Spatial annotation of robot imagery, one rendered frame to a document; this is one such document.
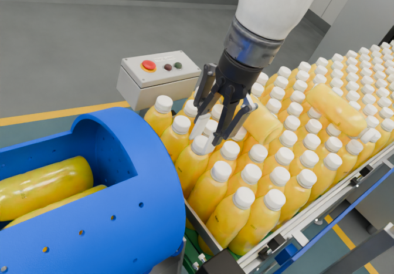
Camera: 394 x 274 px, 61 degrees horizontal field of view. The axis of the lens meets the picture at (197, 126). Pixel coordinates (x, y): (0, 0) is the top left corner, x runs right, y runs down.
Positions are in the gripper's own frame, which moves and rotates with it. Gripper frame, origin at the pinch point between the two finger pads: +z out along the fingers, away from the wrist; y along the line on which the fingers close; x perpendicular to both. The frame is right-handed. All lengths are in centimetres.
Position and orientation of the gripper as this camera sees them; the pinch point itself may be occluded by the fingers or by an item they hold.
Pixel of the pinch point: (205, 134)
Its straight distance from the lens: 70.4
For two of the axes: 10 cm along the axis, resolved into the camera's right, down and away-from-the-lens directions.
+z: -3.2, 6.9, 6.5
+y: 5.9, 6.8, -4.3
